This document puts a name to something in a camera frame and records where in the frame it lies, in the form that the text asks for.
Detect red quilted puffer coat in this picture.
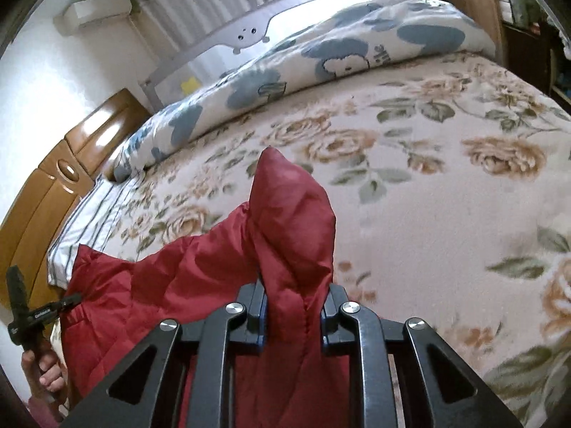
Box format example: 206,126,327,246
61,148,348,427

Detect wooden headboard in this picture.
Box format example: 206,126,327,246
1,88,150,308

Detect grey window curtain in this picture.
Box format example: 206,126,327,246
128,0,280,54

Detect grey bed guard rail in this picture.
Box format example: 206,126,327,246
137,0,380,112

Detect blue white cartoon duvet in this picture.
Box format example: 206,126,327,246
106,0,495,183

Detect person's left hand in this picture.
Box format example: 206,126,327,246
21,345,67,398

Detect floral bed blanket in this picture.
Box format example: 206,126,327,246
100,54,570,427

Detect striped white pillow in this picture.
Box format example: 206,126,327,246
46,174,143,290

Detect white wall air conditioner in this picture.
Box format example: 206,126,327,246
53,0,133,36

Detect cluttered dark side shelf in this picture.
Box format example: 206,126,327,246
499,0,570,112

